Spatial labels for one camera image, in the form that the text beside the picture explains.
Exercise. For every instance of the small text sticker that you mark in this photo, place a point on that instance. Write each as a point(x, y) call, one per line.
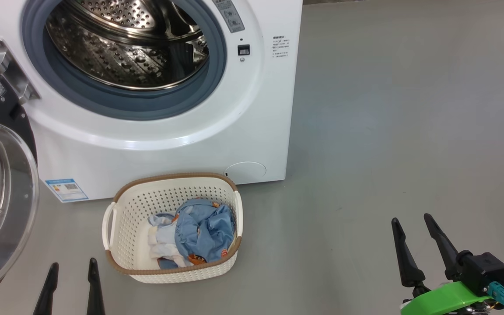
point(281, 47)

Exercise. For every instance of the grey warning sticker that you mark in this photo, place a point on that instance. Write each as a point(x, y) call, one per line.
point(231, 15)

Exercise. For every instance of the steel washer drum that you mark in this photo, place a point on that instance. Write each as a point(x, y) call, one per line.
point(116, 57)

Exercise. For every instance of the grey rubber door gasket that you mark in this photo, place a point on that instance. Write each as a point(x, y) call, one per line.
point(147, 103)

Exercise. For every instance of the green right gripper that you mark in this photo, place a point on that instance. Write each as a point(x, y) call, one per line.
point(444, 299)

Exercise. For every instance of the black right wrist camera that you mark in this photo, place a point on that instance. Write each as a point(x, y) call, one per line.
point(484, 269)

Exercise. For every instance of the metal door hinge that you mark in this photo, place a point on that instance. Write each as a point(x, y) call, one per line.
point(11, 70)

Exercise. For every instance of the blue patterned garment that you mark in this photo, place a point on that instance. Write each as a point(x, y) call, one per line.
point(208, 232)

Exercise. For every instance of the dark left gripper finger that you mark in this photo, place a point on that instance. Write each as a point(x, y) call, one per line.
point(94, 293)
point(47, 293)

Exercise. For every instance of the round white filter cover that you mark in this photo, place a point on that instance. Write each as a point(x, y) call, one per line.
point(245, 173)

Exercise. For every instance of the blue energy label sticker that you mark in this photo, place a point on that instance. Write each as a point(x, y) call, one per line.
point(67, 190)

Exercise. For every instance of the cream perforated laundry basket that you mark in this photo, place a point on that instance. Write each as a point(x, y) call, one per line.
point(125, 227)

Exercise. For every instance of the white light garment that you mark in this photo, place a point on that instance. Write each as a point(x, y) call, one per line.
point(164, 245)

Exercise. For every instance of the white front-load washing machine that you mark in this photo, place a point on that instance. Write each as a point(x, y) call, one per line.
point(147, 140)

